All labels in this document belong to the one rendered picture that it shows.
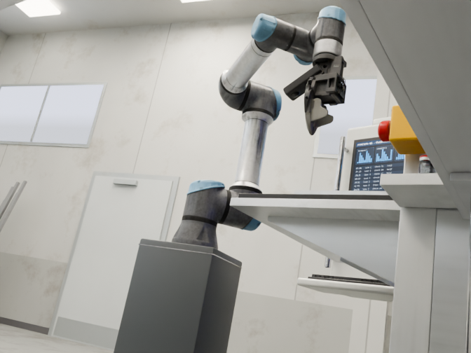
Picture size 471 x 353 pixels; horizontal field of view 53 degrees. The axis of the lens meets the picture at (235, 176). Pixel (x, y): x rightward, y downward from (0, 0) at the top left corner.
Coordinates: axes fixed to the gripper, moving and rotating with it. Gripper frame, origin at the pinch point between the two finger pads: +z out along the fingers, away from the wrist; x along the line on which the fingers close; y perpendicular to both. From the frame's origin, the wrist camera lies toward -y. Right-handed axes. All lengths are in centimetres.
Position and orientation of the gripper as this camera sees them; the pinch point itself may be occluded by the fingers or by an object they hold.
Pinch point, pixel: (309, 130)
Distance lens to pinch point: 122.3
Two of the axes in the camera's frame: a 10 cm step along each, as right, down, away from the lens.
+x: 5.3, 3.4, 7.8
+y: 8.3, -0.1, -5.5
